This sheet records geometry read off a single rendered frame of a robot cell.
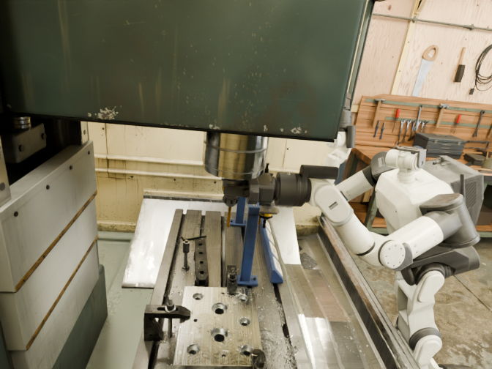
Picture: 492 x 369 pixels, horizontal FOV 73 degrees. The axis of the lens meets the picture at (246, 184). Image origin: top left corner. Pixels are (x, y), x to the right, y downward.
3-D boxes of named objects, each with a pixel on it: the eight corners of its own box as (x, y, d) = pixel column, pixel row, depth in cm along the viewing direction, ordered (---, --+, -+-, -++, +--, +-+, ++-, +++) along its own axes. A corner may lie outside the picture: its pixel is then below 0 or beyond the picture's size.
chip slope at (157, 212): (286, 239, 212) (293, 203, 202) (315, 325, 148) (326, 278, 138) (143, 232, 203) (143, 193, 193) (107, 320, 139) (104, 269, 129)
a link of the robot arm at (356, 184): (331, 205, 162) (372, 181, 153) (329, 217, 151) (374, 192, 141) (317, 187, 161) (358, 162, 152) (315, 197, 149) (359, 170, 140)
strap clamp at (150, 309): (189, 333, 102) (192, 294, 97) (189, 342, 99) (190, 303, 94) (146, 332, 101) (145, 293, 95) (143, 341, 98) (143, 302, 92)
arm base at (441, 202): (429, 244, 111) (461, 230, 111) (452, 255, 99) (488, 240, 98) (412, 204, 111) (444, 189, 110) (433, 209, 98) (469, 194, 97)
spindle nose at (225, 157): (200, 157, 90) (203, 112, 85) (258, 159, 92) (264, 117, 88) (202, 179, 75) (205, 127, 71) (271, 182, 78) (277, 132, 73)
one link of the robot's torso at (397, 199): (440, 213, 148) (435, 139, 134) (498, 258, 117) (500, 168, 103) (375, 231, 150) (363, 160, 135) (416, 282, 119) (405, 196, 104)
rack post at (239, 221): (248, 221, 171) (255, 168, 160) (249, 227, 166) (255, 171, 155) (228, 220, 170) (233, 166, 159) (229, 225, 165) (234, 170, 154)
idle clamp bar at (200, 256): (205, 252, 143) (206, 239, 140) (208, 294, 119) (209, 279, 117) (193, 251, 142) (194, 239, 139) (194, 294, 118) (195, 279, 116)
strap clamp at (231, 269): (233, 289, 123) (236, 255, 117) (234, 316, 111) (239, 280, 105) (224, 288, 122) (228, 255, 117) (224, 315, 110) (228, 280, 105)
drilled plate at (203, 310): (252, 299, 113) (254, 288, 111) (261, 379, 86) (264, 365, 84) (184, 297, 111) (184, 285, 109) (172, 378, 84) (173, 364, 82)
